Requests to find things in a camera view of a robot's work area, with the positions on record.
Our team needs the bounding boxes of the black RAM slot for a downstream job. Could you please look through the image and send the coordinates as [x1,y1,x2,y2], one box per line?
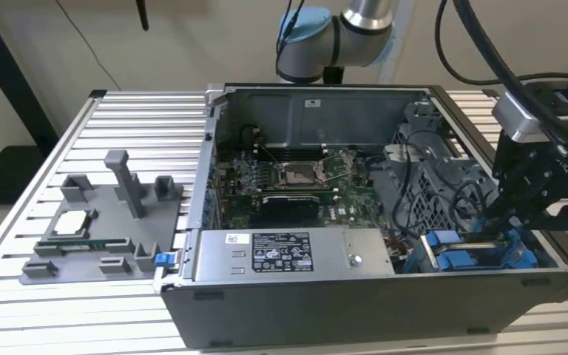
[255,148,326,154]
[255,155,327,162]
[255,143,326,150]
[255,152,326,158]

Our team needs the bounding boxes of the blue plastic bay clip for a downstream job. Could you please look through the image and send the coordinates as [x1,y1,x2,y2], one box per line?
[435,251,468,271]

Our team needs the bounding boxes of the grey perforated drive cage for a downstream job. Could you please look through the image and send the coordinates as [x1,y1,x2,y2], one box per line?
[372,101,502,237]

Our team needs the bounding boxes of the green motherboard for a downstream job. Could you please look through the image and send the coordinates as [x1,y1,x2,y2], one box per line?
[210,147,388,230]

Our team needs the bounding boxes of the metal socket cover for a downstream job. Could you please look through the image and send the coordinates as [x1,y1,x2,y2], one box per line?
[323,153,358,182]

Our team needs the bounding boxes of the silver power supply unit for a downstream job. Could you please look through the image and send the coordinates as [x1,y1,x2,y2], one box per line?
[192,227,396,278]

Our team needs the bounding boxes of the CPU socket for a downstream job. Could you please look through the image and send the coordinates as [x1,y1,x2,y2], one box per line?
[276,160,328,188]

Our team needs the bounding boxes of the graphics card with black fan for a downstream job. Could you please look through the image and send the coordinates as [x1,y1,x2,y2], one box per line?
[224,190,324,229]

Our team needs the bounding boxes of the dark grey PC case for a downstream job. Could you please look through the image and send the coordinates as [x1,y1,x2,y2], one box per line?
[154,81,568,351]

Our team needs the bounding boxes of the grey parts rack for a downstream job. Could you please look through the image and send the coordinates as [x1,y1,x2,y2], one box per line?
[20,149,187,285]

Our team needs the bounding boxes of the green RAM stick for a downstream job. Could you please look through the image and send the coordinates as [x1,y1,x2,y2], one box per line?
[59,240,132,251]

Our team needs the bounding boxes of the silver CPU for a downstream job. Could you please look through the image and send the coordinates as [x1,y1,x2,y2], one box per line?
[55,211,93,236]

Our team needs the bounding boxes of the black antenna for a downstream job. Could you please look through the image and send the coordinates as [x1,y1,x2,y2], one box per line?
[135,0,151,31]

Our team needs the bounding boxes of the black stand base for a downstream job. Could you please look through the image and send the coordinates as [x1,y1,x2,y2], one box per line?
[0,145,56,205]

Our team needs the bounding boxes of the black disk wire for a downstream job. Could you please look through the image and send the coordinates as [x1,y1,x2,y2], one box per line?
[450,179,500,232]

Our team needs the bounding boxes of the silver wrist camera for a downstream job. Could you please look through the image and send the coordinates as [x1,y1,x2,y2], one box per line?
[491,91,550,143]

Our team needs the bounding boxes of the long black wire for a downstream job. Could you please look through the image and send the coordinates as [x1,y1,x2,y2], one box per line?
[392,127,463,237]

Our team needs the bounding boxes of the red wire bundle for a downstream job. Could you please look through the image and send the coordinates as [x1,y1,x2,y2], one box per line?
[384,236,416,262]

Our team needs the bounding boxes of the thick black gripper cable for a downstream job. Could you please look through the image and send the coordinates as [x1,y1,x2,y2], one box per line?
[451,0,568,163]

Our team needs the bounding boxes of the thin black camera cable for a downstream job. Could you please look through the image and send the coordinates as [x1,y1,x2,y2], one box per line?
[434,0,568,86]

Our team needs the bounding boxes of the thin wire locking lever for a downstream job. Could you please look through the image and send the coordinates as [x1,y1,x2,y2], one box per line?
[258,143,282,164]

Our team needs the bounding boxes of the black arm joint cable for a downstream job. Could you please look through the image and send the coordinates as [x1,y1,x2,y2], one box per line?
[278,0,308,49]

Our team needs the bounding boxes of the black stand post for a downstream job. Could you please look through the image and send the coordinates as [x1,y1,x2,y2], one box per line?
[0,0,61,152]

